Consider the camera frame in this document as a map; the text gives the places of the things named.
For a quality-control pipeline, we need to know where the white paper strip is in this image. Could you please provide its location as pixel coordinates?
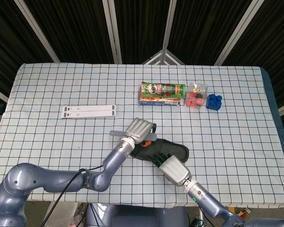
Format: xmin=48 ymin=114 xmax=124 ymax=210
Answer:
xmin=61 ymin=105 xmax=117 ymax=119

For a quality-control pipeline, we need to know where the blue building block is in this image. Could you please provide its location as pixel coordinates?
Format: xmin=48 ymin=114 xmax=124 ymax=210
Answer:
xmin=205 ymin=94 xmax=222 ymax=111

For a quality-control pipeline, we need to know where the clear box with red caps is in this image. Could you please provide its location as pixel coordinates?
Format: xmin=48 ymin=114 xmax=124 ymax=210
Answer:
xmin=185 ymin=82 xmax=208 ymax=109

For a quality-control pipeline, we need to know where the black rubber slipper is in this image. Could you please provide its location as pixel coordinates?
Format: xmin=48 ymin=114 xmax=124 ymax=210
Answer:
xmin=129 ymin=138 xmax=190 ymax=164

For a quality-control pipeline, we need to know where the white partition post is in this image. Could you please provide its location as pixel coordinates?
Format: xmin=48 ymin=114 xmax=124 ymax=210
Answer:
xmin=214 ymin=0 xmax=265 ymax=66
xmin=162 ymin=0 xmax=177 ymax=52
xmin=102 ymin=0 xmax=123 ymax=64
xmin=14 ymin=0 xmax=60 ymax=63

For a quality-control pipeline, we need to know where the white checked tablecloth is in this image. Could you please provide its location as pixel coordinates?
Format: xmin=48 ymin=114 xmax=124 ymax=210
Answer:
xmin=0 ymin=62 xmax=284 ymax=210

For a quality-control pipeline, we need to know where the grey metal frame stand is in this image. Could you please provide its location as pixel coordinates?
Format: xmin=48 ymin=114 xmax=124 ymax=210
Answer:
xmin=142 ymin=49 xmax=186 ymax=66

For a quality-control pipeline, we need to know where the green chips can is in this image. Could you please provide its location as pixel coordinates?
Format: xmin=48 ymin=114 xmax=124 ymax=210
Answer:
xmin=140 ymin=82 xmax=186 ymax=99

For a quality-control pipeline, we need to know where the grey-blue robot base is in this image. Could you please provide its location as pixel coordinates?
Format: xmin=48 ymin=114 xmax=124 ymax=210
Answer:
xmin=85 ymin=203 xmax=189 ymax=227

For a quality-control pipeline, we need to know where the grey handled scrub brush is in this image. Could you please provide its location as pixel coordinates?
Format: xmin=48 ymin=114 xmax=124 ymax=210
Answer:
xmin=109 ymin=130 xmax=158 ymax=142

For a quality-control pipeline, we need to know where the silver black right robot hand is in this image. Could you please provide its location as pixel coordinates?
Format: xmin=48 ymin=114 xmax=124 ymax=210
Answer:
xmin=152 ymin=152 xmax=192 ymax=187

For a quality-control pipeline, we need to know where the blue orange cardboard box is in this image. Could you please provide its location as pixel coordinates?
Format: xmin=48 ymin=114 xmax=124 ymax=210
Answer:
xmin=139 ymin=93 xmax=181 ymax=106

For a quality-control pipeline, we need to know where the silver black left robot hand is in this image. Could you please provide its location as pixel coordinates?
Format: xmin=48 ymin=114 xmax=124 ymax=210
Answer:
xmin=125 ymin=117 xmax=157 ymax=148

